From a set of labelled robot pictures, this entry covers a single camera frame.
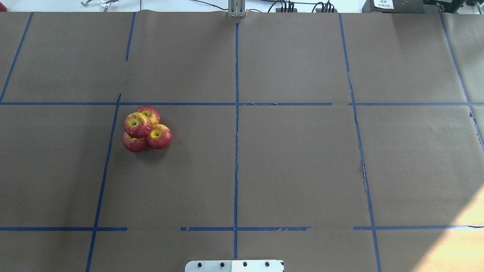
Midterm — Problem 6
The brown paper table cover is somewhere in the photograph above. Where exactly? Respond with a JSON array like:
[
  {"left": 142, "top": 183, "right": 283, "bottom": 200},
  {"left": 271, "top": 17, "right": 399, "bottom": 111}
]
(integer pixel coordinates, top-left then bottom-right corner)
[{"left": 1, "top": 11, "right": 483, "bottom": 272}]

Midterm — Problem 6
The aluminium frame post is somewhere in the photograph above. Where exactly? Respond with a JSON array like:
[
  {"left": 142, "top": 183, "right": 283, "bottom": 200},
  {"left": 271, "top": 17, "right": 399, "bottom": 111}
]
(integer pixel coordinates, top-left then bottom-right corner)
[{"left": 228, "top": 0, "right": 247, "bottom": 18}]

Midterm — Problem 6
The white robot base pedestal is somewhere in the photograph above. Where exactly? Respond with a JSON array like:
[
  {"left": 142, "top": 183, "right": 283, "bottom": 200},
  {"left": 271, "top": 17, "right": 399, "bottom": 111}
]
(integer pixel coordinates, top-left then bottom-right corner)
[{"left": 185, "top": 260, "right": 285, "bottom": 272}]

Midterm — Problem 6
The black computer box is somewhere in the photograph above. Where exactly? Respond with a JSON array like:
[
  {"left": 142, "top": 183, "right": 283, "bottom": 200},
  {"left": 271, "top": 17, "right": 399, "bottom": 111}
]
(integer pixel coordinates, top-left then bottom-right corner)
[{"left": 361, "top": 0, "right": 425, "bottom": 14}]

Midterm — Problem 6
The red yellow apple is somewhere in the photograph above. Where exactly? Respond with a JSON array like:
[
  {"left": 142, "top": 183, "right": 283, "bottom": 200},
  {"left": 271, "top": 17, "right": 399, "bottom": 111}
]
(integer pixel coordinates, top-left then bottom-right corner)
[
  {"left": 137, "top": 105, "right": 161, "bottom": 125},
  {"left": 145, "top": 124, "right": 172, "bottom": 149},
  {"left": 122, "top": 132, "right": 147, "bottom": 153},
  {"left": 123, "top": 112, "right": 153, "bottom": 138}
]

